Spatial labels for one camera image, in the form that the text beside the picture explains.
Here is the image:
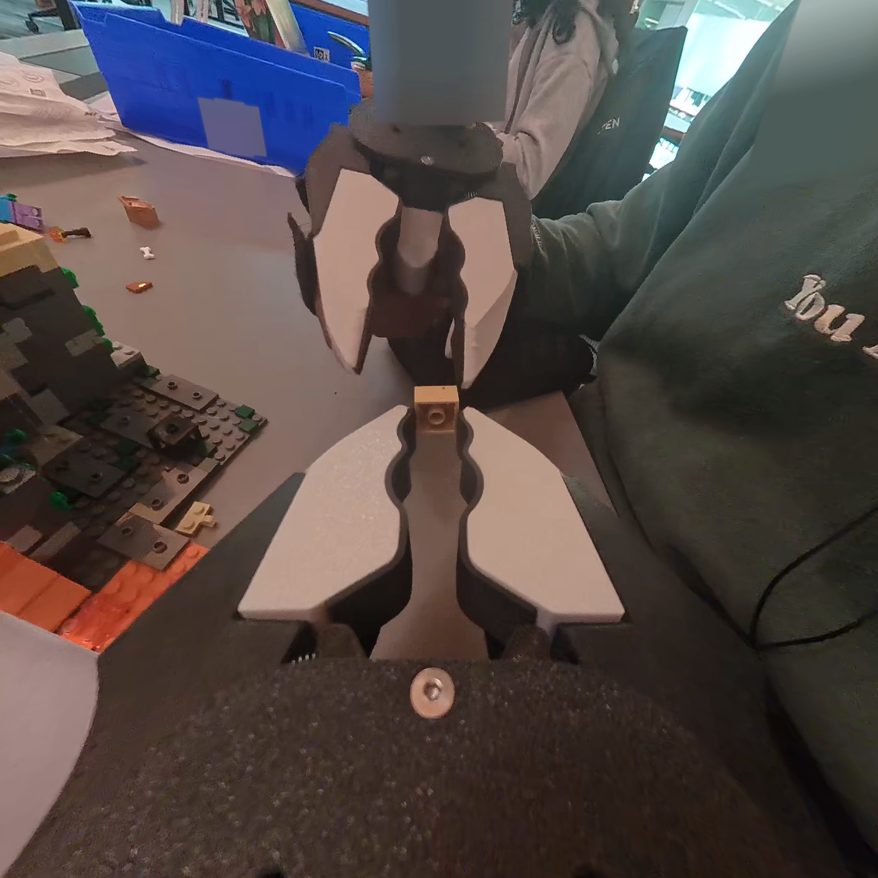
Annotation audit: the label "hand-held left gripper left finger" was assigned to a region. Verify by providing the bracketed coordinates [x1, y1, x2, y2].
[238, 403, 417, 637]

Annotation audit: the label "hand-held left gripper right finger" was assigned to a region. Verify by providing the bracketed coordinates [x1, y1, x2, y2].
[457, 407, 626, 637]

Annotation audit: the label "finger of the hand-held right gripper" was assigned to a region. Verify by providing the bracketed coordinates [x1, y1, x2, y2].
[311, 168, 407, 376]
[444, 198, 520, 390]

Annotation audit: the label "tan toy brick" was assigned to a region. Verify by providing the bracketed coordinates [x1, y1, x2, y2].
[413, 384, 460, 435]

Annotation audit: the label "toy brick building model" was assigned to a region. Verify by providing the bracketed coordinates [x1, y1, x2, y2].
[0, 223, 270, 653]

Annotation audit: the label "grey desk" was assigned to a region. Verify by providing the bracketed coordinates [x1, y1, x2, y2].
[0, 31, 621, 659]

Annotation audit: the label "person's right hand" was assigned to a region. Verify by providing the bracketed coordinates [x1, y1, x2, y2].
[369, 269, 469, 385]

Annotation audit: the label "small tan toy plate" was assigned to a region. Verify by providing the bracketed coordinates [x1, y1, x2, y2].
[175, 501, 218, 537]

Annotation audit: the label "printed instruction booklets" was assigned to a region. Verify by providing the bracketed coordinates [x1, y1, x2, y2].
[165, 0, 310, 52]

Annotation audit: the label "black fabric bag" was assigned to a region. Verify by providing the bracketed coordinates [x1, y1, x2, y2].
[535, 26, 689, 220]

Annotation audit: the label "blue plastic bin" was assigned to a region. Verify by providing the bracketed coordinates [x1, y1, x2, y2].
[70, 0, 364, 177]

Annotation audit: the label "purple toy pieces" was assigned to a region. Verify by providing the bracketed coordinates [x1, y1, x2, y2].
[0, 193, 46, 236]

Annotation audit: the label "black cord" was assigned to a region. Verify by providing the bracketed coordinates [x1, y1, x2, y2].
[750, 501, 878, 651]

